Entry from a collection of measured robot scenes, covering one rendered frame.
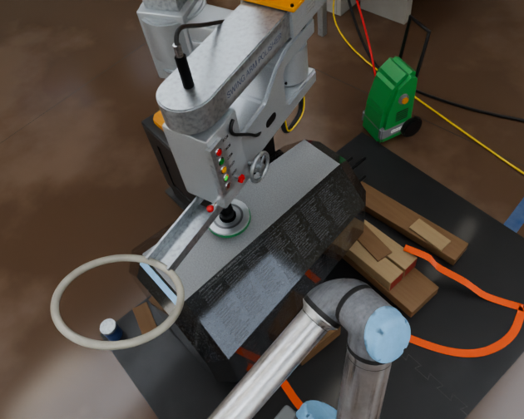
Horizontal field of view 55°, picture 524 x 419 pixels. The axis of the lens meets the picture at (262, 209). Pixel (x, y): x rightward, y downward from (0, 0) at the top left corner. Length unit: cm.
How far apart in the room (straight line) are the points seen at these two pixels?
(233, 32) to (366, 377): 138
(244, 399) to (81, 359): 217
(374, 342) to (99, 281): 268
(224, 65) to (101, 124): 280
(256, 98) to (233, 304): 96
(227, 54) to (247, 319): 122
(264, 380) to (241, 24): 137
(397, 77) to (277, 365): 269
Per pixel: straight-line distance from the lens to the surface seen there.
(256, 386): 132
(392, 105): 372
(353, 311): 120
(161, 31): 263
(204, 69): 192
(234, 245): 241
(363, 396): 132
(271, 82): 219
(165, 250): 217
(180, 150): 201
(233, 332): 243
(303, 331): 128
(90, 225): 390
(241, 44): 200
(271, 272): 246
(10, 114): 517
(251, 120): 213
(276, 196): 255
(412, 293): 315
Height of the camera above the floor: 289
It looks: 54 degrees down
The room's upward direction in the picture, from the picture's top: 11 degrees counter-clockwise
